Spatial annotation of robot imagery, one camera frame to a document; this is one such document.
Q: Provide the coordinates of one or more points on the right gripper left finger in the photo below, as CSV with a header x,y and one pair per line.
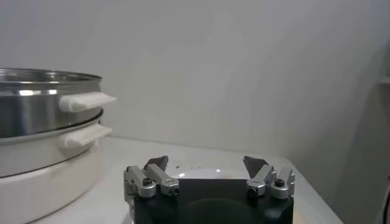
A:
x,y
163,182

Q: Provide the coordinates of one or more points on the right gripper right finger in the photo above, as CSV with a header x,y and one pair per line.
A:
x,y
262,179

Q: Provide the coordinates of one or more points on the white electric cooker pot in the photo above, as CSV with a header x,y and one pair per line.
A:
x,y
36,188

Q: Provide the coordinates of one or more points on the large white round plate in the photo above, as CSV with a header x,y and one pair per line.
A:
x,y
210,173

